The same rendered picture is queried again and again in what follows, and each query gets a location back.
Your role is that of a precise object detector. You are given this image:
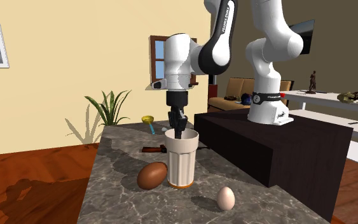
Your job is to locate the black wall television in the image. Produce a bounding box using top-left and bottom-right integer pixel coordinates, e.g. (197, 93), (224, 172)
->
(287, 18), (316, 56)

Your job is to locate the green potted plant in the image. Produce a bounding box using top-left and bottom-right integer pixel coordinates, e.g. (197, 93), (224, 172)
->
(84, 90), (132, 127)

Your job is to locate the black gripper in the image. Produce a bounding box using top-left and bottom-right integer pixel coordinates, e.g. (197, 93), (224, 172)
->
(166, 90), (189, 140)

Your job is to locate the tan sofa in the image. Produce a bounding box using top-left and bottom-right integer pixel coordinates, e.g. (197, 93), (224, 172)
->
(207, 77), (293, 113)

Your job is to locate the yellow ladle with blue handle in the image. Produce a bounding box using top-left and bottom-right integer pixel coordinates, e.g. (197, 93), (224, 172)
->
(141, 115), (156, 135)

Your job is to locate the brown framed window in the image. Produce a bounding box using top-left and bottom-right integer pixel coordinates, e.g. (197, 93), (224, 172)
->
(148, 34), (198, 87)

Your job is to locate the white ribbed cup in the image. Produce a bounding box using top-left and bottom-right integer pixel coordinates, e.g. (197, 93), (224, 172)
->
(164, 128), (200, 190)

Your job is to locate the brown egg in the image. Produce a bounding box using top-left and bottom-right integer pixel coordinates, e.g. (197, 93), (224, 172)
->
(136, 161), (169, 191)

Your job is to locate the pale beige egg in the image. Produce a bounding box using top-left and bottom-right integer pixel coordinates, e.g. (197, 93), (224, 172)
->
(216, 186), (236, 212)

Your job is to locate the white shelf unit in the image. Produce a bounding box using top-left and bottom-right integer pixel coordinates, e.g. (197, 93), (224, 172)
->
(279, 70), (358, 171)

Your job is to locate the dark brown robot stand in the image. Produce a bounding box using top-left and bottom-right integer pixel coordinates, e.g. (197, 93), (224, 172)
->
(193, 108), (354, 223)

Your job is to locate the dark brown handled tool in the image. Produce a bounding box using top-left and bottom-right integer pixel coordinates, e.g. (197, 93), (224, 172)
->
(141, 144), (211, 154)

